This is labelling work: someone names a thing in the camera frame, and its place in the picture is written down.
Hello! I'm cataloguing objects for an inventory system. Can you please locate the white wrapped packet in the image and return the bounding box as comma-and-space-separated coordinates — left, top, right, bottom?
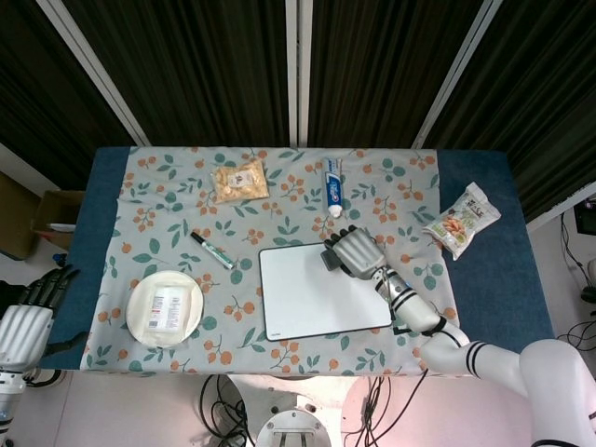
146, 284, 193, 332

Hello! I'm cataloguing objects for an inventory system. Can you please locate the white whiteboard with black rim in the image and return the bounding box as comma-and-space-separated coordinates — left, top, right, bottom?
258, 240, 394, 343

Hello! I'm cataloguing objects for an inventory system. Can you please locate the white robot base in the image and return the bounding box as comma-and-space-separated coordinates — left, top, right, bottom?
230, 372, 373, 447

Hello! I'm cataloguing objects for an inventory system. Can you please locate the clear bag of yellow chips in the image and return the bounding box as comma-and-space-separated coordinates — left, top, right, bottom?
209, 157, 271, 205

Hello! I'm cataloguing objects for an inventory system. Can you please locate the white metal frame post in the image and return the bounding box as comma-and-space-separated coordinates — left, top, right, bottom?
285, 0, 313, 148
412, 0, 503, 150
36, 0, 151, 146

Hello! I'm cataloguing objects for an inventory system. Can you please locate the open cardboard box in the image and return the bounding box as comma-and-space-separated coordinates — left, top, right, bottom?
30, 189, 85, 248

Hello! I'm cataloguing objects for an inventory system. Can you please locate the black curtain panel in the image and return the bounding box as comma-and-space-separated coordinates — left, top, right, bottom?
307, 0, 486, 149
422, 0, 596, 223
62, 0, 292, 146
0, 0, 137, 187

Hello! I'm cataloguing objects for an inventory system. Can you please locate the white round plate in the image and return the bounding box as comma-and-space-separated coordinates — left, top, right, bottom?
126, 269, 206, 349

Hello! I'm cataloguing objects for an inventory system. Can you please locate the white green snack bag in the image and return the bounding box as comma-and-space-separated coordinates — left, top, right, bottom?
422, 181, 503, 261

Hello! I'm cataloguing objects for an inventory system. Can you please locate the green whiteboard marker pen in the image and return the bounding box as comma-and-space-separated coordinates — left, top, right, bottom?
189, 230, 236, 270

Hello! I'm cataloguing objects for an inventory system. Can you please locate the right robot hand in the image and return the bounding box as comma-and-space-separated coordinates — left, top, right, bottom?
319, 224, 388, 282

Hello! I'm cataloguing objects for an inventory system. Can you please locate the grey board eraser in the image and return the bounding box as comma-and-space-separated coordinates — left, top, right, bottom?
319, 249, 345, 273

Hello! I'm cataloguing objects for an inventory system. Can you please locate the blue white toothpaste tube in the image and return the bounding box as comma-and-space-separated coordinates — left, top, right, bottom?
322, 156, 346, 219

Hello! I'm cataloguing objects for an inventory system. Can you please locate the blue table cover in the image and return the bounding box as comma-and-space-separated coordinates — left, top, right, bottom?
39, 146, 558, 379

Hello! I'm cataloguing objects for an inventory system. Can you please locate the floral tablecloth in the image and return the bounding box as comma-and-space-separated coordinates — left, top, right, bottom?
79, 146, 469, 377

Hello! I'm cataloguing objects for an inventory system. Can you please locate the small black monitor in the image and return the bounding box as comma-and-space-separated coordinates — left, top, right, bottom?
574, 199, 596, 235

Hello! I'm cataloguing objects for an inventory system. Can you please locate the black cable bundle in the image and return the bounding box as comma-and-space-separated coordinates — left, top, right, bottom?
199, 374, 256, 447
342, 372, 427, 447

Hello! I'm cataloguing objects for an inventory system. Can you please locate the closed brown cardboard box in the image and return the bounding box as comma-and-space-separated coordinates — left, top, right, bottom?
0, 170, 42, 261

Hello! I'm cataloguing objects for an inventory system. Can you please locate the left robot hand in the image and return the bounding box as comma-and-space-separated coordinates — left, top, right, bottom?
0, 264, 88, 370

